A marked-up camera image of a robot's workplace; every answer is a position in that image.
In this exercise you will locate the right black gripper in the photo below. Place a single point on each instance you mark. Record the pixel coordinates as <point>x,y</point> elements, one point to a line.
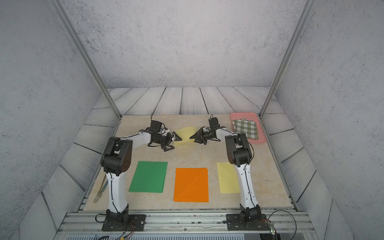
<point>199,136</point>

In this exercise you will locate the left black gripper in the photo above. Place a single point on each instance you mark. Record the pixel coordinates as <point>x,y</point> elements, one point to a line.
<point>165,147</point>

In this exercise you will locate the yellow paper sheet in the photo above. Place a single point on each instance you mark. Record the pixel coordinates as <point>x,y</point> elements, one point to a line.
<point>185,134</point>
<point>228,179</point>

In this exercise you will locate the green paper sheet front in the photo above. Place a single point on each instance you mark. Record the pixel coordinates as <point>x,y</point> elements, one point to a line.
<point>149,177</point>

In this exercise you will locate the orange paper sheet back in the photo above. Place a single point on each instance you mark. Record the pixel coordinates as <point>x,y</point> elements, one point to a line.
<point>191,185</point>

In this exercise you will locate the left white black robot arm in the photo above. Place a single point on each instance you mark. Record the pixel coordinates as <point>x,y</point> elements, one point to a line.
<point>116,160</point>

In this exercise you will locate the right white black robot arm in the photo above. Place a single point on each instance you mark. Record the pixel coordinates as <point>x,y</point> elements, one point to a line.
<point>240,155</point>

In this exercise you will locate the pink plastic tray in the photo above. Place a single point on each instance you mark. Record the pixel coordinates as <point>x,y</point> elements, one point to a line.
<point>253,117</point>

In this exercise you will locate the green checkered cloth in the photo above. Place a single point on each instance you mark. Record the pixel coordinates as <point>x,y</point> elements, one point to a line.
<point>248,127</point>

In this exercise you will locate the iridescent blue knife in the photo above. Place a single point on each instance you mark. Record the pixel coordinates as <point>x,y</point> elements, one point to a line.
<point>104,187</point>

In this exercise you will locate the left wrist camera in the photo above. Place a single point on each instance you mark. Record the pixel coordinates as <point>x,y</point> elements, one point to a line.
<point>164,131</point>

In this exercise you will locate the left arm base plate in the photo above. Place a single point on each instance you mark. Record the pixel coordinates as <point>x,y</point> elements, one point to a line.
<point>129,223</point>

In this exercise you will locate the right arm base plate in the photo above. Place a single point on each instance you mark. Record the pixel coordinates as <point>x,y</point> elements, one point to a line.
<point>235,222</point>

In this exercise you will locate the right aluminium frame post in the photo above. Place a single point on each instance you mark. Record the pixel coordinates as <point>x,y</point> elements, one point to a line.
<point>305,15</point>

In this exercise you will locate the aluminium frame post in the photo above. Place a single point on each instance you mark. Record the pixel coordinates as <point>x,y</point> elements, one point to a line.
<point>305,15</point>
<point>70,30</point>

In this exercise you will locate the aluminium front rail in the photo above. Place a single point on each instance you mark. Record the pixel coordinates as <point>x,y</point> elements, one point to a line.
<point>87,225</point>

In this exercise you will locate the left aluminium frame post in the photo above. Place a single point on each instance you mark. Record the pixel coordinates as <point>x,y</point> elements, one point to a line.
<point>70,30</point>

